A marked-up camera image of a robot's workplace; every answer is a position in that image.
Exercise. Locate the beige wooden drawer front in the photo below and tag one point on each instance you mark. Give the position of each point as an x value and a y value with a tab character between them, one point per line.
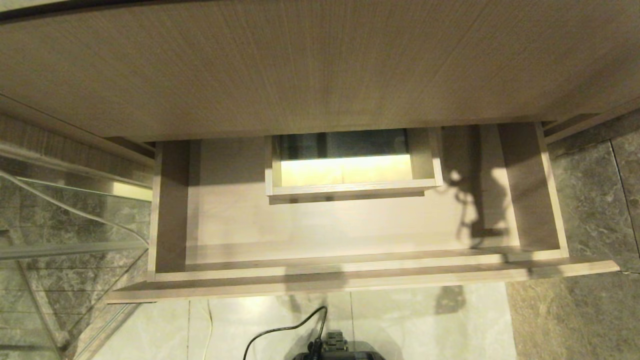
350	225

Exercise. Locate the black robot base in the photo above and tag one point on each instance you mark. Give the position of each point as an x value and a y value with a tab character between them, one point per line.
340	350

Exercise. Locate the beige wooden vanity cabinet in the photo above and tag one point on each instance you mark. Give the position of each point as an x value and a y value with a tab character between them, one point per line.
300	60

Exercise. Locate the framed glass shower door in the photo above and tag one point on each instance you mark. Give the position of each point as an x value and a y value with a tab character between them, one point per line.
50	275

